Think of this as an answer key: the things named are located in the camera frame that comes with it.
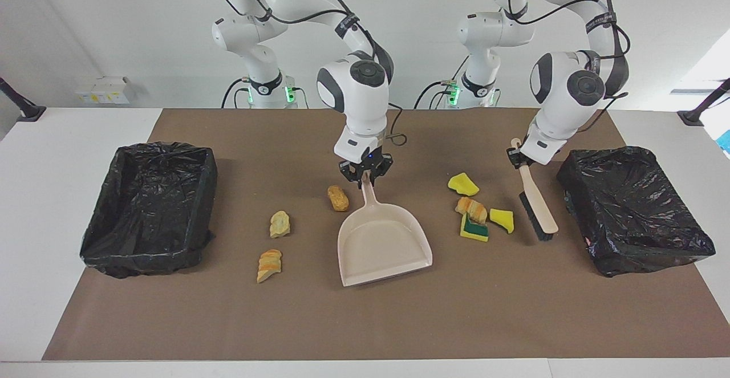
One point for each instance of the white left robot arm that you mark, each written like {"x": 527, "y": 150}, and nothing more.
{"x": 564, "y": 87}

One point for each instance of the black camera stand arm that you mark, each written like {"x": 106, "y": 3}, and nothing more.
{"x": 20, "y": 107}
{"x": 704, "y": 104}

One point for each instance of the beige plastic dustpan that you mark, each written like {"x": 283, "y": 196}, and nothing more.
{"x": 382, "y": 241}

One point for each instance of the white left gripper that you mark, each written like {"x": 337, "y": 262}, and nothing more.
{"x": 544, "y": 144}

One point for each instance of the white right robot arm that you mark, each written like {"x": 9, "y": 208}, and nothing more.
{"x": 353, "y": 90}

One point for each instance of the green and yellow sponge piece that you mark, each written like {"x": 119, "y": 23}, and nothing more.
{"x": 473, "y": 232}

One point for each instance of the brown oval bread loaf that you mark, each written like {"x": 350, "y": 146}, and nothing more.
{"x": 338, "y": 198}

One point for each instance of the black bag lined bin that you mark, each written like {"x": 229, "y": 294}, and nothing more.
{"x": 627, "y": 207}
{"x": 148, "y": 207}

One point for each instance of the pale bread piece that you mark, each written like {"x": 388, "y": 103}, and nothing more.
{"x": 279, "y": 224}

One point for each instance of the blue object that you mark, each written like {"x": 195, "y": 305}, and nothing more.
{"x": 726, "y": 143}

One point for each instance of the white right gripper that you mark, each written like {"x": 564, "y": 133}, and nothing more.
{"x": 356, "y": 145}

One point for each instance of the orange striped bread piece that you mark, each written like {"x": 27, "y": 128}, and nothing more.
{"x": 472, "y": 208}

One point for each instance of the beige hand brush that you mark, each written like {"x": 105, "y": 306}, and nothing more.
{"x": 539, "y": 207}

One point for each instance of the tan croissant end piece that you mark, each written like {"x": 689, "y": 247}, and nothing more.
{"x": 269, "y": 264}

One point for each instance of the white wall outlet box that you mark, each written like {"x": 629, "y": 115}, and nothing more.
{"x": 102, "y": 90}

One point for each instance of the brown table mat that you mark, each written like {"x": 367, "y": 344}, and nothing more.
{"x": 365, "y": 321}

